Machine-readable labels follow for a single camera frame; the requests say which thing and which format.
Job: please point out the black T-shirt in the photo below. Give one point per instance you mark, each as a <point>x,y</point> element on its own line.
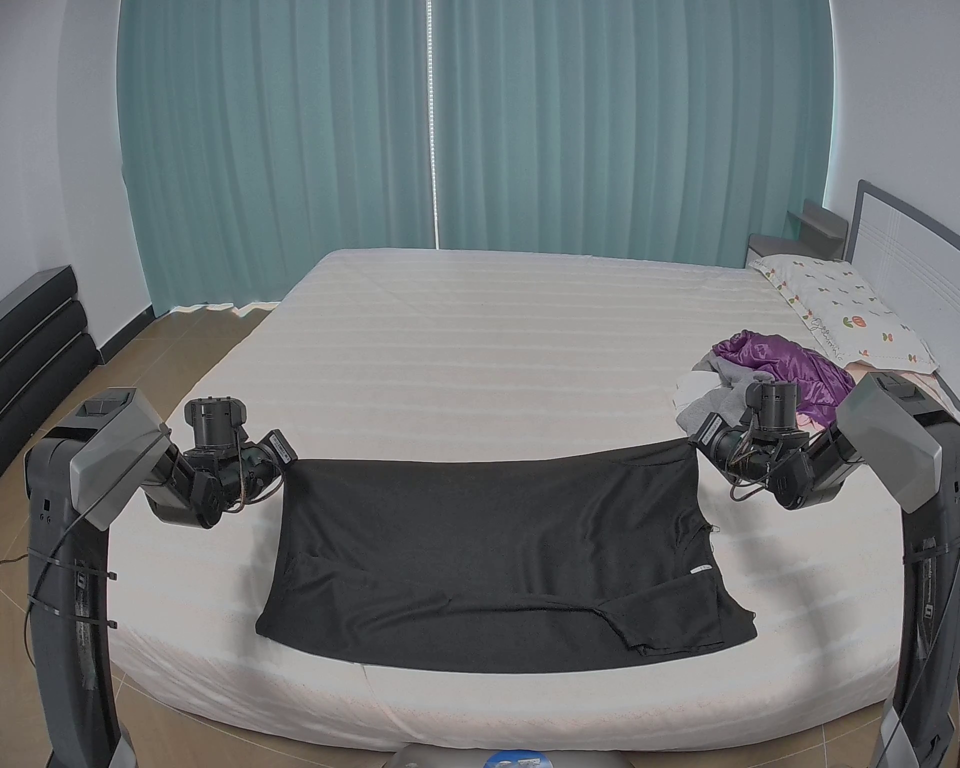
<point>487,555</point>

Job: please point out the black chest of drawers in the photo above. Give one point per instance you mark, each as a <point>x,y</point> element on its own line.
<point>37,360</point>

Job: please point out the grey bedside table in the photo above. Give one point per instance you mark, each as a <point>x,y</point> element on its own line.
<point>814,225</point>

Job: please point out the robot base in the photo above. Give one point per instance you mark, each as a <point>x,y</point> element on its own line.
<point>510,757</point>

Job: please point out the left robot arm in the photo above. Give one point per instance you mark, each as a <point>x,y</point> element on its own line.
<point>52,525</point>

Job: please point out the blue-green curtain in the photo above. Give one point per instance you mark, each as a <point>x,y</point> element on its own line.
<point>285,150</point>
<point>630,135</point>

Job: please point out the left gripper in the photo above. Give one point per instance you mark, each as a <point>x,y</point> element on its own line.
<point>270,457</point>

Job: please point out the white garment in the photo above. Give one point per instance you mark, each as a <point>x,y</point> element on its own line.
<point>690,391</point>

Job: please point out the purple satin garment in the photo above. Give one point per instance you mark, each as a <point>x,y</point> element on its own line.
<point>787,367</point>

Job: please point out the bed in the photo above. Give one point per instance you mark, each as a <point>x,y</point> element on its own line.
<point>487,337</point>

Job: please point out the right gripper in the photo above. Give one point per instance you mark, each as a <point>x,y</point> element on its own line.
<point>716,441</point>

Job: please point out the white printed pillow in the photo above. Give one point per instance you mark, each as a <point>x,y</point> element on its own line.
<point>847,307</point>

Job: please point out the grey garment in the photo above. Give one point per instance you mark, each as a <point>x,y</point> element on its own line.
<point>720,397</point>

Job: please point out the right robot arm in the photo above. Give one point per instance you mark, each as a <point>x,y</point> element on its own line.
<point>892,442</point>

